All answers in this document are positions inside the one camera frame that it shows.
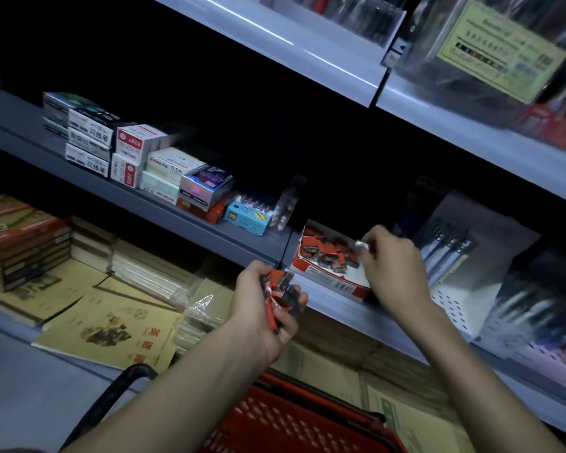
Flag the person's right hand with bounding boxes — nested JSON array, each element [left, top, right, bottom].
[[358, 225, 433, 317]]

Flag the person's left hand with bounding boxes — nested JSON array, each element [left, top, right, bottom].
[[225, 260, 309, 368]]

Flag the bunch of red black packets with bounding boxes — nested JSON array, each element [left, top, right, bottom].
[[260, 269, 303, 335]]

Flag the person's left forearm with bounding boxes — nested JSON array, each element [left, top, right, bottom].
[[65, 321, 270, 453]]

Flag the person's right forearm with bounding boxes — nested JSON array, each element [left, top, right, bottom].
[[391, 297, 558, 453]]

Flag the pile of small red packets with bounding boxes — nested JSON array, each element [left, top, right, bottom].
[[302, 233, 361, 270]]

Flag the red white open carton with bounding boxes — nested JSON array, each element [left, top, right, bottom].
[[290, 219, 373, 303]]

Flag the light blue box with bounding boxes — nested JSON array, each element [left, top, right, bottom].
[[224, 197, 272, 237]]

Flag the clear blister pack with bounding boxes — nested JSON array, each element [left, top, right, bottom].
[[269, 174, 308, 232]]

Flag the clear plastic wrapped pack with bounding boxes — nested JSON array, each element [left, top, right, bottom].
[[172, 277, 237, 356]]

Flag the flat red box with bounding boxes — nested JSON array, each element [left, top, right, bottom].
[[176, 195, 233, 225]]

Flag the row of pens in stand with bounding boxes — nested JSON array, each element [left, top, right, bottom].
[[420, 221, 478, 289]]

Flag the purple glossy box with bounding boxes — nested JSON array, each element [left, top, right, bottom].
[[179, 166, 236, 212]]

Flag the plastic wrapped notebook bundle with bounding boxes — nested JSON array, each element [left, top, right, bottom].
[[110, 239, 204, 309]]

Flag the pile of tan notebooks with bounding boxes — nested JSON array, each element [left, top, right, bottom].
[[271, 310, 482, 453]]

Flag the white perforated display stand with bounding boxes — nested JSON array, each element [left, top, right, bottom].
[[392, 181, 541, 341]]

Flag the pale green box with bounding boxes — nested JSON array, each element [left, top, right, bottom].
[[139, 171, 181, 205]]

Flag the white green box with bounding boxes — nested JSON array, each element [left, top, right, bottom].
[[146, 147, 207, 187]]

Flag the grey metal shelf board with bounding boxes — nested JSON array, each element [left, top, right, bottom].
[[0, 87, 566, 441]]

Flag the red plastic shopping basket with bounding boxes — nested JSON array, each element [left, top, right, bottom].
[[199, 368, 408, 453]]

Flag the tan picture cover exercise book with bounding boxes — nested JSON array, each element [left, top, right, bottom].
[[31, 288, 186, 374]]

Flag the red white box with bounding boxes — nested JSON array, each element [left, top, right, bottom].
[[110, 153, 146, 189], [115, 124, 173, 165]]

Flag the stack of white notebooks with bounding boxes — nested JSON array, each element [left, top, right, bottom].
[[70, 216, 119, 275]]

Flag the clear bags of pens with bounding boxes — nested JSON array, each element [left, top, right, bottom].
[[474, 252, 566, 394]]

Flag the white box with grey print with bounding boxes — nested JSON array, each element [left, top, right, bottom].
[[65, 143, 112, 178], [67, 128, 115, 162]]

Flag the shelf price tag holder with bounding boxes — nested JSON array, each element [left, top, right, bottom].
[[381, 36, 407, 69]]

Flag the white metal shelf board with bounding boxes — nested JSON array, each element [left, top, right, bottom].
[[146, 0, 566, 210]]

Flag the black white box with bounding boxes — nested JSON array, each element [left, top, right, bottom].
[[68, 108, 135, 148]]

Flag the red packet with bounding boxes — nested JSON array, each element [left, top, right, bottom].
[[516, 101, 566, 160]]

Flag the clear pen box yellow label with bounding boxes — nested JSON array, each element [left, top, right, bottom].
[[392, 0, 566, 139]]

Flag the stack of dark bound books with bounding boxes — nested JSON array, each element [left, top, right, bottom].
[[0, 193, 72, 294]]

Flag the clear pen display tray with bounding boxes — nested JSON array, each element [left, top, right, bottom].
[[260, 0, 407, 48]]

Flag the dark green box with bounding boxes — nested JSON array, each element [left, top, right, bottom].
[[42, 92, 102, 138]]

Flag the black basket handle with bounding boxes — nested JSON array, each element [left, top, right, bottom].
[[58, 363, 159, 453]]

